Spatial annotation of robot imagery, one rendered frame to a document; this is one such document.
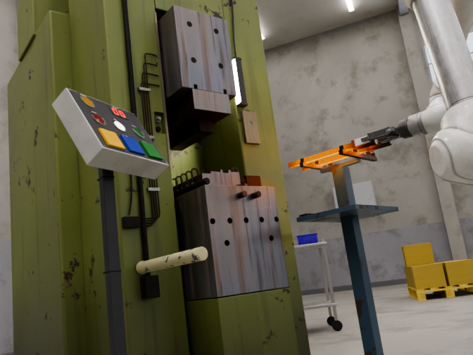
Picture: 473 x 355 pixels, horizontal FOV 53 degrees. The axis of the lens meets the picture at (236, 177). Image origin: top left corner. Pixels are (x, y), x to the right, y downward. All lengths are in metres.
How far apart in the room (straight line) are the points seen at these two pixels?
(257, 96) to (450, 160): 1.45
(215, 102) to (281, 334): 1.04
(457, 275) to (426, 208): 5.59
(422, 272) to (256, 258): 4.78
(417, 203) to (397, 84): 3.07
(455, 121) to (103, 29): 1.52
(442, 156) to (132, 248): 1.20
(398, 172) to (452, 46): 10.87
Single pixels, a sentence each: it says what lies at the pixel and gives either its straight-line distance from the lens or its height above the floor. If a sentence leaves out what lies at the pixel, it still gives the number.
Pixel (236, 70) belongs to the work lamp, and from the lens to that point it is 2.47.
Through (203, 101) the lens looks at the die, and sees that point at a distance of 2.12.
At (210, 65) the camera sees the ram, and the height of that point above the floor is 1.49.
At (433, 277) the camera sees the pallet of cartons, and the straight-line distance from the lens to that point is 6.64.
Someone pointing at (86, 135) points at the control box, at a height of 1.01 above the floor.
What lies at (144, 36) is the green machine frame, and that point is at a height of 1.66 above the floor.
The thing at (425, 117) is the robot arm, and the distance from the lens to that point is 1.95.
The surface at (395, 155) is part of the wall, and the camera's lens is 12.35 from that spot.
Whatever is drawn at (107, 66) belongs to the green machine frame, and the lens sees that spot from 2.14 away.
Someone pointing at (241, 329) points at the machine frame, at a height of 0.34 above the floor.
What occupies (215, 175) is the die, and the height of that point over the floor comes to 0.97.
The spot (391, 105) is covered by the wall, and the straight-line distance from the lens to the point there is 12.67.
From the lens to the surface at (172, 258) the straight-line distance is 1.67.
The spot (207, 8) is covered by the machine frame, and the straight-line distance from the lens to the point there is 2.60.
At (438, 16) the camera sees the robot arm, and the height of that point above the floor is 1.16.
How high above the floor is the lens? 0.51
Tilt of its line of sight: 13 degrees up
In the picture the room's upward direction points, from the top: 8 degrees counter-clockwise
